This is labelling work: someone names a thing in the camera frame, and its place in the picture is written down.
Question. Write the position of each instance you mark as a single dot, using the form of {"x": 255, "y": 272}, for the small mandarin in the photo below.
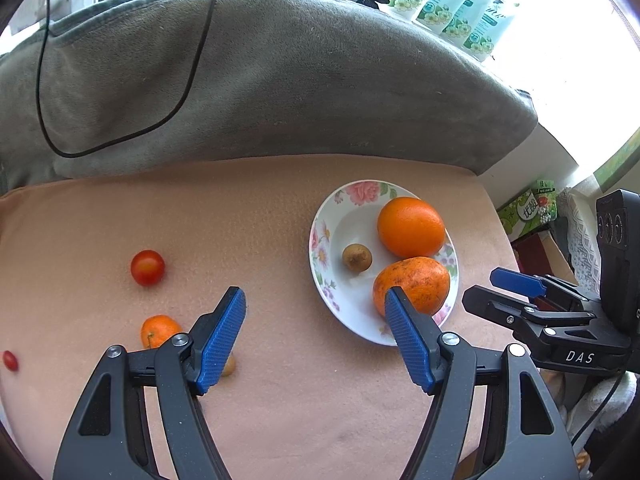
{"x": 157, "y": 331}

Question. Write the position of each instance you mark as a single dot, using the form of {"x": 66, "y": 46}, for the peach blanket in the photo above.
{"x": 250, "y": 240}

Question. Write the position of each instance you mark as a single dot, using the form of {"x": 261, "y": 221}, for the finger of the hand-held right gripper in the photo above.
{"x": 500, "y": 307}
{"x": 520, "y": 282}

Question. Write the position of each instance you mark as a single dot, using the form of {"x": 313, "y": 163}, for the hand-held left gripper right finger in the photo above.
{"x": 407, "y": 340}

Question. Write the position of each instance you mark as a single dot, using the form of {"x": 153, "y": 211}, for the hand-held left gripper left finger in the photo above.
{"x": 220, "y": 340}

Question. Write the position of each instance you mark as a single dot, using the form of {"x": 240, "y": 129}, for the large spotted orange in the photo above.
{"x": 420, "y": 282}

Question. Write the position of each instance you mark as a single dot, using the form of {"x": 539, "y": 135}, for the large smooth orange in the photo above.
{"x": 411, "y": 227}

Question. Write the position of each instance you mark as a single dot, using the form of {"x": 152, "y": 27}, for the small oval red tomato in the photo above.
{"x": 10, "y": 361}

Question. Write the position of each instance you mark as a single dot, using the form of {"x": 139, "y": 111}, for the red cherry tomato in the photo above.
{"x": 148, "y": 267}

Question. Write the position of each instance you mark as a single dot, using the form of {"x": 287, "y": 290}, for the red cardboard box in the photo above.
{"x": 540, "y": 255}

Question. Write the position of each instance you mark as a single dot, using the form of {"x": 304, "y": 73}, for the white lace cloth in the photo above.
{"x": 582, "y": 240}

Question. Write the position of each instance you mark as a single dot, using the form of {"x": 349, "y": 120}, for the green cardboard box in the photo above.
{"x": 517, "y": 215}

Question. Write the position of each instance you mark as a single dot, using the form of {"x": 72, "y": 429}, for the person's right forearm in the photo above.
{"x": 592, "y": 405}

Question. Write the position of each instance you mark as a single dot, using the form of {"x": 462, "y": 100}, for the brown longan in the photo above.
{"x": 230, "y": 366}

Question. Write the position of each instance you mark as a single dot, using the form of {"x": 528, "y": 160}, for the grey cushion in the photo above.
{"x": 300, "y": 95}

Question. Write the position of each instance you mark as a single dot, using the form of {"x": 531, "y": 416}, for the floral white plate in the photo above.
{"x": 345, "y": 230}

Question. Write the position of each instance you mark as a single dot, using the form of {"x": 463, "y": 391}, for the white power strip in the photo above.
{"x": 70, "y": 2}

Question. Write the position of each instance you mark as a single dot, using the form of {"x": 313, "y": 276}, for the brown kiwi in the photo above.
{"x": 357, "y": 257}

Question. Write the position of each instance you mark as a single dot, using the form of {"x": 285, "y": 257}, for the green drink carton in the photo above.
{"x": 545, "y": 200}

